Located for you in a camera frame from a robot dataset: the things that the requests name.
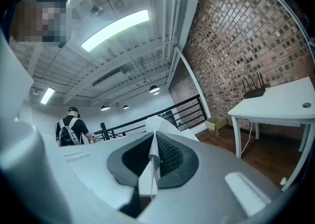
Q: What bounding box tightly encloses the cardboard box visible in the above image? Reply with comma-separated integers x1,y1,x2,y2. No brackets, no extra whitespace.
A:
205,116,228,135

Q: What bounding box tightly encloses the ceiling strip light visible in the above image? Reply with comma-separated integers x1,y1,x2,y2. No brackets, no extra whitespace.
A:
40,87,55,105

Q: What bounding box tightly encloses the person's head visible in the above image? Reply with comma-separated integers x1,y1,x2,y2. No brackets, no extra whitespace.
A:
11,0,73,48

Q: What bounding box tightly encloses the white column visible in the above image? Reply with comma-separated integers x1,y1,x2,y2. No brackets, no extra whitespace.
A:
167,47,212,120

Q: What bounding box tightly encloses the white side table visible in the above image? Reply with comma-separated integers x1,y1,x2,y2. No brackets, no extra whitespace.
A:
227,76,315,192

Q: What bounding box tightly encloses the white cable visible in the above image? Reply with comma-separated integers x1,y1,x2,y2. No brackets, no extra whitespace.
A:
241,122,253,155

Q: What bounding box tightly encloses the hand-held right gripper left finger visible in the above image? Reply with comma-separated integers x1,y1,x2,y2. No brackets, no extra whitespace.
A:
60,131,155,210

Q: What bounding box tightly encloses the black metal railing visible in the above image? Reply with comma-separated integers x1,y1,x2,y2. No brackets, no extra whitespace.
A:
93,94,210,141

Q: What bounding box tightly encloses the black router with antennas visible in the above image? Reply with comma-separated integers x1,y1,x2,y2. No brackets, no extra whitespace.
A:
241,72,266,99

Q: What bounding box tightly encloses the white tissue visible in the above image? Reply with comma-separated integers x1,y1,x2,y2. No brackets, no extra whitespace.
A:
138,115,200,200

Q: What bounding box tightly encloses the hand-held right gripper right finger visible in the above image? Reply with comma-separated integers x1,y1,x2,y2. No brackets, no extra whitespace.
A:
137,131,282,224

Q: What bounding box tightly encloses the large ceiling light panel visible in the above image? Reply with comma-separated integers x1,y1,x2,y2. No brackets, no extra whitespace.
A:
81,9,150,52

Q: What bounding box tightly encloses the white ceiling air conditioner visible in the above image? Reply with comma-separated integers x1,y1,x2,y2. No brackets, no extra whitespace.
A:
92,67,129,91

